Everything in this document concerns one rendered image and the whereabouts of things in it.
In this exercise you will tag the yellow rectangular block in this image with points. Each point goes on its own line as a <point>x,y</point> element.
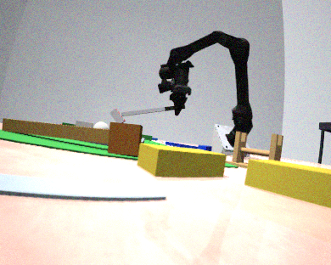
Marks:
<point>166,161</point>
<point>307,183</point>

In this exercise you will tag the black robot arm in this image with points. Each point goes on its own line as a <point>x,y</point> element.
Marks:
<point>239,51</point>

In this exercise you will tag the green putting mat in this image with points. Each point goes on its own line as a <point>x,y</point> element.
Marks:
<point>65,144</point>

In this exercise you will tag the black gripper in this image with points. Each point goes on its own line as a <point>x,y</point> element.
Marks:
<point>179,93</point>

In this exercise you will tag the white golf ball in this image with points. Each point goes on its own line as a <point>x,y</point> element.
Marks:
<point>101,125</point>

